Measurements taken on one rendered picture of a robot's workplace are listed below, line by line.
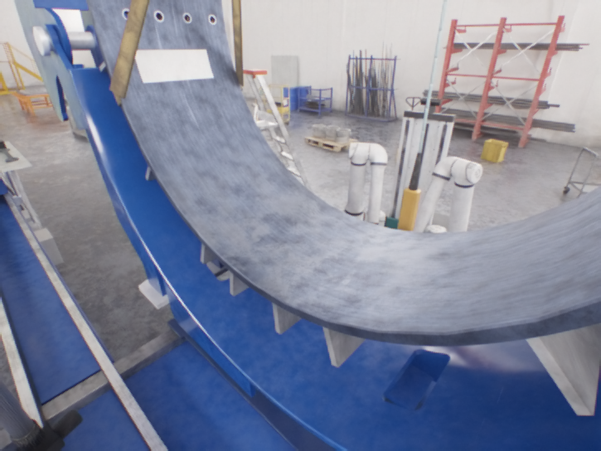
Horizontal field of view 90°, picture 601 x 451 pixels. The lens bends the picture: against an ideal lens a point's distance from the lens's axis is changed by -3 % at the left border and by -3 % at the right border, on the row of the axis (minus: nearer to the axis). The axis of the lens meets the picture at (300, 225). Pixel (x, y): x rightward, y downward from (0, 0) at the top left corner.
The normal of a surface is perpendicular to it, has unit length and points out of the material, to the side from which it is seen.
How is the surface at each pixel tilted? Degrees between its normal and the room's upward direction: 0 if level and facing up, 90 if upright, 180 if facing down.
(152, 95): 65
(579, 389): 42
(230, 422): 0
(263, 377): 3
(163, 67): 75
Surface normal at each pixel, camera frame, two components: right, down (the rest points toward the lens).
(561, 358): 0.48, -0.43
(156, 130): 0.59, -0.23
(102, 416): 0.00, -0.88
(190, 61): 0.70, 0.10
